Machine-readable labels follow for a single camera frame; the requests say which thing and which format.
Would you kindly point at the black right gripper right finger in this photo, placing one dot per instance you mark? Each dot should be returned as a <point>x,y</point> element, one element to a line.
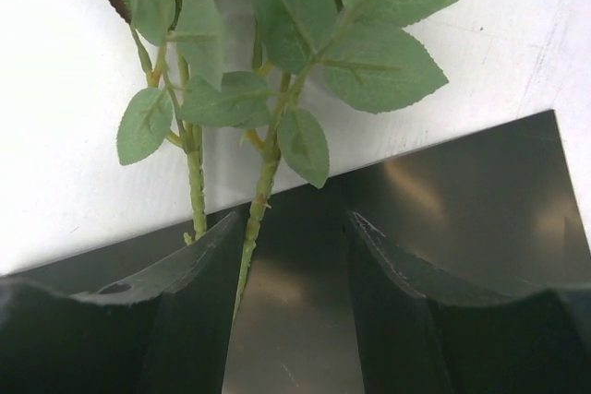
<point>421,329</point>

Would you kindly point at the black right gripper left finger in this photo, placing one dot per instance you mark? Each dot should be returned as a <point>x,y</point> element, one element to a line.
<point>163,329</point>

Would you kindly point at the pink rose bouquet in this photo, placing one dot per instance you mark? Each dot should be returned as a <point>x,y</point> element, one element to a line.
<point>176,40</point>

